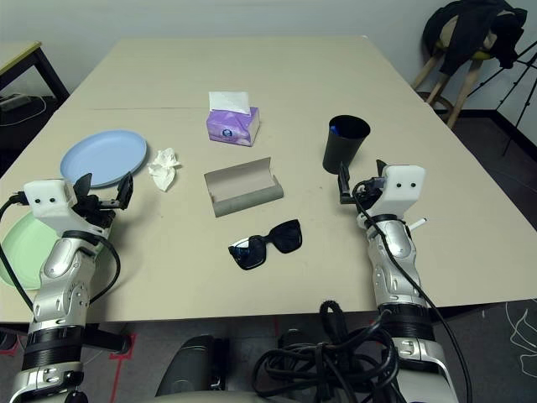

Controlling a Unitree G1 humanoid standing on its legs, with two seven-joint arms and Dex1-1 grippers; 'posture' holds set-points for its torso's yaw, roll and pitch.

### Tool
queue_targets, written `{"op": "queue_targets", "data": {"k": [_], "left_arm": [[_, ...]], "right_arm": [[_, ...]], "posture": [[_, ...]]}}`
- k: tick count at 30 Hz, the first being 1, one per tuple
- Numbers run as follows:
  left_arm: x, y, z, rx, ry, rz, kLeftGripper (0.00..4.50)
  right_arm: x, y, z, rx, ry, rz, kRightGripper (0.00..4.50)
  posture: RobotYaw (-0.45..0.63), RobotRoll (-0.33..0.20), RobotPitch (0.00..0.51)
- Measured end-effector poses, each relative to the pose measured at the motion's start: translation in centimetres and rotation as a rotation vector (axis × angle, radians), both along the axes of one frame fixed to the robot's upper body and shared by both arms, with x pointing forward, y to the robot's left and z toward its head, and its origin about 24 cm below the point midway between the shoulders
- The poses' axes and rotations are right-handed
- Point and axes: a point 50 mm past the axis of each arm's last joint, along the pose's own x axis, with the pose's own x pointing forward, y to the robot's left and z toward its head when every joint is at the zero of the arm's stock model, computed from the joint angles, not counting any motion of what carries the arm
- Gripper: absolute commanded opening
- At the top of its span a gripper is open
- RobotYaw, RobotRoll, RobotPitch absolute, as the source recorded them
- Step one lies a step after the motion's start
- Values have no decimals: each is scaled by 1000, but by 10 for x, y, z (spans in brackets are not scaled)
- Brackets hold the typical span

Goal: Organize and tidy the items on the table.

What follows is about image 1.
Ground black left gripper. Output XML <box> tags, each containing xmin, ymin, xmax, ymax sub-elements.
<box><xmin>71</xmin><ymin>171</ymin><xmax>135</xmax><ymax>231</ymax></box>

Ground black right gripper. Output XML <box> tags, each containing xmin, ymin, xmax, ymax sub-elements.
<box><xmin>337</xmin><ymin>159</ymin><xmax>389</xmax><ymax>211</ymax></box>

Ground white tissue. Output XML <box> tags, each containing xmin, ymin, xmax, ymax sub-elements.
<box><xmin>146</xmin><ymin>147</ymin><xmax>184</xmax><ymax>193</ymax></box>

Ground green plate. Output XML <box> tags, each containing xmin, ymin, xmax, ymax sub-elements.
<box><xmin>0</xmin><ymin>209</ymin><xmax>104</xmax><ymax>291</ymax></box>

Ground black sunglasses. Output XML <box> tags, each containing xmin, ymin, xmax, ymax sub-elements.
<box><xmin>227</xmin><ymin>218</ymin><xmax>304</xmax><ymax>272</ymax></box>

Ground grey glasses case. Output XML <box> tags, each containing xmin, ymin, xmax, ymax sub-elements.
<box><xmin>203</xmin><ymin>156</ymin><xmax>284</xmax><ymax>218</ymax></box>

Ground black cup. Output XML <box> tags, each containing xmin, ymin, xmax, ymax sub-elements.
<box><xmin>321</xmin><ymin>114</ymin><xmax>372</xmax><ymax>175</ymax></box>

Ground blue plate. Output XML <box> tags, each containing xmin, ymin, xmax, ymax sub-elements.
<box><xmin>59</xmin><ymin>128</ymin><xmax>149</xmax><ymax>189</ymax></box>

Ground grey power strip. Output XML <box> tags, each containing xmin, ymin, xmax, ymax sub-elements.
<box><xmin>0</xmin><ymin>94</ymin><xmax>30</xmax><ymax>113</ymax></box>

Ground side table black legs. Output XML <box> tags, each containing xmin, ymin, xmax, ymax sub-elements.
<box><xmin>0</xmin><ymin>40</ymin><xmax>70</xmax><ymax>102</ymax></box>

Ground purple tissue box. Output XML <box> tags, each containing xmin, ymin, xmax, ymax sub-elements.
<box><xmin>205</xmin><ymin>90</ymin><xmax>260</xmax><ymax>148</ymax></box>

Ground yellow stool cushion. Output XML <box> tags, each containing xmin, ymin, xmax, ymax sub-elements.
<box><xmin>434</xmin><ymin>35</ymin><xmax>500</xmax><ymax>62</ymax></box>

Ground dark grey robot right leg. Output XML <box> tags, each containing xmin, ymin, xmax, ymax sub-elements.
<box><xmin>276</xmin><ymin>329</ymin><xmax>320</xmax><ymax>349</ymax></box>

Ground dark grey robot leg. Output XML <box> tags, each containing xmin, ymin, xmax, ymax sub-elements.
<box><xmin>276</xmin><ymin>329</ymin><xmax>320</xmax><ymax>349</ymax></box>
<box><xmin>155</xmin><ymin>333</ymin><xmax>230</xmax><ymax>398</ymax></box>

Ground black jacket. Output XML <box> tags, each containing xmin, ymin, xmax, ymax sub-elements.
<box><xmin>422</xmin><ymin>0</ymin><xmax>529</xmax><ymax>76</ymax></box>

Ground dark grey robot left leg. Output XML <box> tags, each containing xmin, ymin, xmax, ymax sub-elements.
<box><xmin>155</xmin><ymin>333</ymin><xmax>230</xmax><ymax>398</ymax></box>

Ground dark patterned floor rug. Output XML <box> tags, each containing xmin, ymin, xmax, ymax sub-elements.
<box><xmin>435</xmin><ymin>300</ymin><xmax>537</xmax><ymax>403</ymax></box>

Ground pale robot torso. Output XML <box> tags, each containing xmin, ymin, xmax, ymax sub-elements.
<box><xmin>146</xmin><ymin>390</ymin><xmax>261</xmax><ymax>403</ymax></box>

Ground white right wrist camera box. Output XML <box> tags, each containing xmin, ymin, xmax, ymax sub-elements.
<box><xmin>371</xmin><ymin>164</ymin><xmax>428</xmax><ymax>222</ymax></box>

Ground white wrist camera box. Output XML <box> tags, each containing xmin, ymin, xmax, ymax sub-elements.
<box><xmin>371</xmin><ymin>164</ymin><xmax>428</xmax><ymax>222</ymax></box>
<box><xmin>23</xmin><ymin>179</ymin><xmax>79</xmax><ymax>219</ymax></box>

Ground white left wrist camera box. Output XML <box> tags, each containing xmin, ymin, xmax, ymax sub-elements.
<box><xmin>23</xmin><ymin>179</ymin><xmax>79</xmax><ymax>219</ymax></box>

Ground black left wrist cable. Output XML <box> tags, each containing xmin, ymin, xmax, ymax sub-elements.
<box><xmin>0</xmin><ymin>191</ymin><xmax>123</xmax><ymax>310</ymax></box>

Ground white floor cable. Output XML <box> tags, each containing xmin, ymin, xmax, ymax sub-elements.
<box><xmin>24</xmin><ymin>95</ymin><xmax>48</xmax><ymax>117</ymax></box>

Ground black cable bundle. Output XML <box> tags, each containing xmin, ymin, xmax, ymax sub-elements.
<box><xmin>253</xmin><ymin>300</ymin><xmax>399</xmax><ymax>403</ymax></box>

